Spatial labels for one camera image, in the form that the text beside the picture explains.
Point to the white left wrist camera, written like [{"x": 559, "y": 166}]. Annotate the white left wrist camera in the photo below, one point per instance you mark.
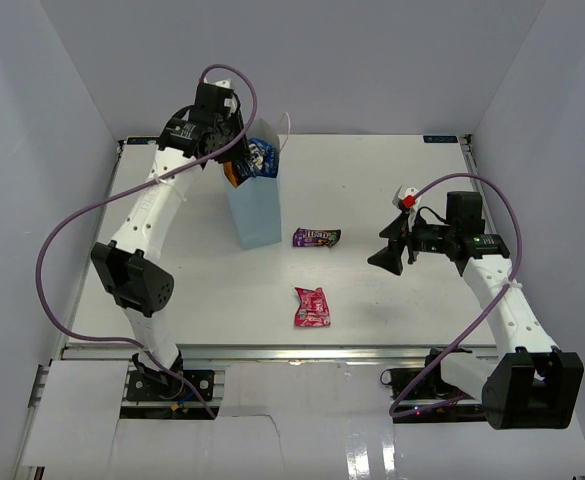
[{"x": 224, "y": 83}]

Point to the orange Kettle chips bag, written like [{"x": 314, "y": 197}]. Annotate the orange Kettle chips bag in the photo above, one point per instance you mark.
[{"x": 233, "y": 174}]

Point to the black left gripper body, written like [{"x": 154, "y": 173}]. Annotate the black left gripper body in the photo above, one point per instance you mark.
[{"x": 228, "y": 129}]

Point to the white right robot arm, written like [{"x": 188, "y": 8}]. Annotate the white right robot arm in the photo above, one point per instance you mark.
[{"x": 534, "y": 384}]

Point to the red pink candy packet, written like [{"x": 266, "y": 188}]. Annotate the red pink candy packet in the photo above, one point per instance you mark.
[{"x": 313, "y": 310}]

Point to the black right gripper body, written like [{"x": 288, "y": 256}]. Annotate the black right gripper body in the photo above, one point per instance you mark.
[{"x": 431, "y": 238}]

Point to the blue label left corner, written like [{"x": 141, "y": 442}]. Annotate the blue label left corner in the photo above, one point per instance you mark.
[{"x": 140, "y": 140}]

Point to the aluminium front frame rail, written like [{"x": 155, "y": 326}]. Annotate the aluminium front frame rail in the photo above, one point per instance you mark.
[{"x": 267, "y": 353}]

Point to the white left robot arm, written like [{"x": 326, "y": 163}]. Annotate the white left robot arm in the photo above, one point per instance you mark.
[{"x": 128, "y": 265}]

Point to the blue snack bag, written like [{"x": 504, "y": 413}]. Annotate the blue snack bag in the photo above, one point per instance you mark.
[{"x": 259, "y": 160}]

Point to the purple Skittles packet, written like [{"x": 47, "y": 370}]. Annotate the purple Skittles packet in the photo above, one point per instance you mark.
[{"x": 305, "y": 238}]

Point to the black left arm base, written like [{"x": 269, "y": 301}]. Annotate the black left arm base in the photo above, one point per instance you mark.
[{"x": 141, "y": 402}]

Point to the light blue paper bag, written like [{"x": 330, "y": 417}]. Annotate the light blue paper bag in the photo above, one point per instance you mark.
[{"x": 255, "y": 203}]

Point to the blue label corner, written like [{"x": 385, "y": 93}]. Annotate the blue label corner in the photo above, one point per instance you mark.
[
  {"x": 140, "y": 140},
  {"x": 440, "y": 139}
]

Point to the blue label right corner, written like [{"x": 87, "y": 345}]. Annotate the blue label right corner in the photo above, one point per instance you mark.
[{"x": 440, "y": 139}]

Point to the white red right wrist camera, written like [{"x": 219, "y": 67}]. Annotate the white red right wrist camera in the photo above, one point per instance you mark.
[{"x": 405, "y": 199}]

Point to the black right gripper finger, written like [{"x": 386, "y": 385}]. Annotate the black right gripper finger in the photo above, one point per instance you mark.
[
  {"x": 389, "y": 258},
  {"x": 398, "y": 229}
]

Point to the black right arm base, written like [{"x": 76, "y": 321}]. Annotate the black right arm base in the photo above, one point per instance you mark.
[{"x": 430, "y": 390}]

